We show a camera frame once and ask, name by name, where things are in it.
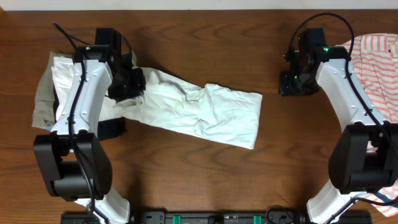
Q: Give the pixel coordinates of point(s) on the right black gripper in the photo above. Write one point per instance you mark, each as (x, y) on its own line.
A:
(285, 89)

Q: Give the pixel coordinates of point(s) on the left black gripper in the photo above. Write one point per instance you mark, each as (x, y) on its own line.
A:
(137, 89)

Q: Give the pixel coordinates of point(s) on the white t-shirt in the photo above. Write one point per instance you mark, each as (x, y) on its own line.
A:
(212, 112)

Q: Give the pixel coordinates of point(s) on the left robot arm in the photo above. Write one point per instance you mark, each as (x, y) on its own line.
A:
(71, 159)

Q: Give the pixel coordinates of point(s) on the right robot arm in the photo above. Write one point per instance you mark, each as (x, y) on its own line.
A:
(365, 157)

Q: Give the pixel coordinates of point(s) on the folded black garment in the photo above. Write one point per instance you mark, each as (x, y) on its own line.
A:
(109, 125)

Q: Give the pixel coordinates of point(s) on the folded white shirt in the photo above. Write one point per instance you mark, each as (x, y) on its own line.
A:
(62, 74)

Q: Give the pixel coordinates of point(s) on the red white striped shirt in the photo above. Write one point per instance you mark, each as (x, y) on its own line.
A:
(374, 59)

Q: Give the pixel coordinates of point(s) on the folded olive garment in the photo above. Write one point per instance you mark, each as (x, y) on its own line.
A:
(43, 112)

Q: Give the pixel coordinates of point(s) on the light blue folded garment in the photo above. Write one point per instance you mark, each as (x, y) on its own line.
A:
(48, 127)

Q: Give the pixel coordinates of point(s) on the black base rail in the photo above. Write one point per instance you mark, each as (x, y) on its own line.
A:
(273, 215)

